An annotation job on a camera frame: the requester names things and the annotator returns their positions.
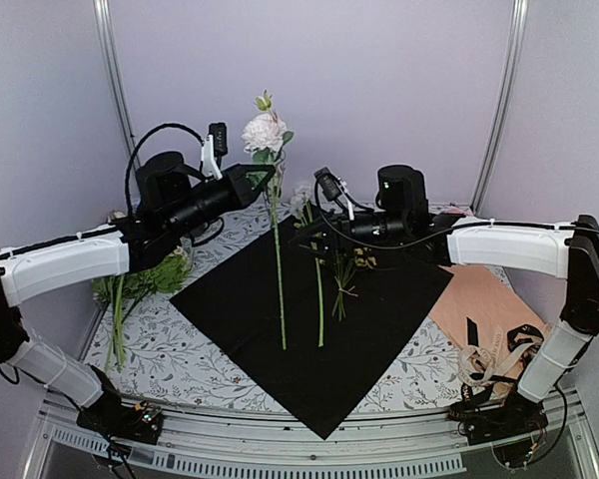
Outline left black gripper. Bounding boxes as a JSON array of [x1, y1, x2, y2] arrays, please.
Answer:
[[166, 163, 277, 240]]

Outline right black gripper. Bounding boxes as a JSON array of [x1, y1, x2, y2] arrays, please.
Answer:
[[290, 210, 409, 262]]

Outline red patterned small bowl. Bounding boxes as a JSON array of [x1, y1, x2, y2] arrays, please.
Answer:
[[440, 207, 474, 218]]

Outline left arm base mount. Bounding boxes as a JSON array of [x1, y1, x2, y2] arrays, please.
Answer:
[[77, 399, 164, 445]]

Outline yellow small flower bunch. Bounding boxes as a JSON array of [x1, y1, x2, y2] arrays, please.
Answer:
[[331, 247, 377, 321]]

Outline black wrapping paper sheet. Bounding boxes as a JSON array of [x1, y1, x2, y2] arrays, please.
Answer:
[[171, 218, 452, 439]]

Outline small white flower stem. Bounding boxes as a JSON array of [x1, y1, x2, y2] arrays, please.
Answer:
[[289, 183, 326, 348]]

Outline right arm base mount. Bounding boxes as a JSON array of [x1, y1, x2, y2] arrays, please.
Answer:
[[456, 393, 548, 469]]

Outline white rose long stem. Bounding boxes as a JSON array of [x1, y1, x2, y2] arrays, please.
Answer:
[[241, 90, 295, 350]]

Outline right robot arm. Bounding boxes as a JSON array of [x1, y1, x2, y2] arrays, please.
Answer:
[[291, 211, 599, 435]]

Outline right aluminium frame post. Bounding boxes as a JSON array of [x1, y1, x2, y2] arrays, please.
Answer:
[[470, 0, 529, 213]]

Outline pink wrapping paper sheet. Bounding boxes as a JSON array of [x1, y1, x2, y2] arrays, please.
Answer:
[[429, 265, 552, 351]]

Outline cream printed ribbon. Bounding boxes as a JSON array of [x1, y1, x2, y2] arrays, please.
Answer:
[[457, 341, 537, 390]]

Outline aluminium frame post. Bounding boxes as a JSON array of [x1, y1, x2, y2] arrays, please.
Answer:
[[470, 0, 529, 213], [92, 0, 141, 156]]

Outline left aluminium frame post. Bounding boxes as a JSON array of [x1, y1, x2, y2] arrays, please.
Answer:
[[92, 0, 141, 156]]

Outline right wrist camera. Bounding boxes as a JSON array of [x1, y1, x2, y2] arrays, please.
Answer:
[[313, 167, 354, 221]]

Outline green leafy flower bunch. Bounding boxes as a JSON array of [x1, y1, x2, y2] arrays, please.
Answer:
[[92, 246, 193, 373]]

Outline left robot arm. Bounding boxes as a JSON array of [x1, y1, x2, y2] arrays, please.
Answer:
[[0, 165, 275, 433]]

